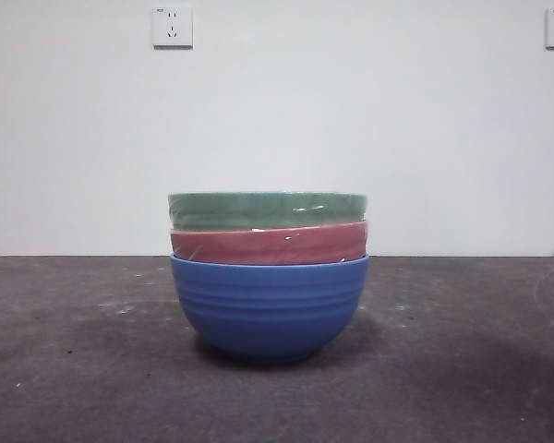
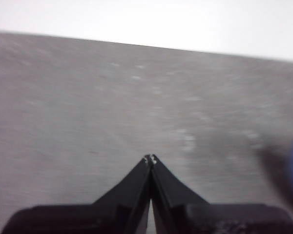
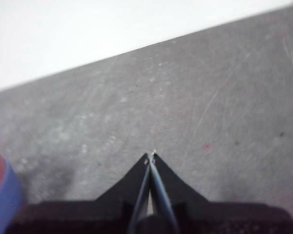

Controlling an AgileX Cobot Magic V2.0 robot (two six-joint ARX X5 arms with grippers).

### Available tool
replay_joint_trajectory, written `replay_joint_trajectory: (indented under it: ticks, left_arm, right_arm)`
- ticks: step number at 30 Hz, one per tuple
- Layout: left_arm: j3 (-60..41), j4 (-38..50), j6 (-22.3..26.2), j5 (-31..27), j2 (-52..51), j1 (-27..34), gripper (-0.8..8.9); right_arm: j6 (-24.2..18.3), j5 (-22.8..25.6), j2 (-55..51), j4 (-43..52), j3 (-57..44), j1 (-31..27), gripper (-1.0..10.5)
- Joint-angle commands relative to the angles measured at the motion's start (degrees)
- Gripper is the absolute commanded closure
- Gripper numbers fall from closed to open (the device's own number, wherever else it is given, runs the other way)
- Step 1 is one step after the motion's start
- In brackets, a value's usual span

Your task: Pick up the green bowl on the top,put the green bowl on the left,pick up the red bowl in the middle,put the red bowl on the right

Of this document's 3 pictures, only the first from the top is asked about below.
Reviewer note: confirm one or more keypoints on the green ribbed bowl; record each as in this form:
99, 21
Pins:
258, 210

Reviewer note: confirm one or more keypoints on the red ribbed bowl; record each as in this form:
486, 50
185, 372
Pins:
268, 244

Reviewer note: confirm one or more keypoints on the blue ribbed bowl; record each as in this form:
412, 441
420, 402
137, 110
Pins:
268, 314

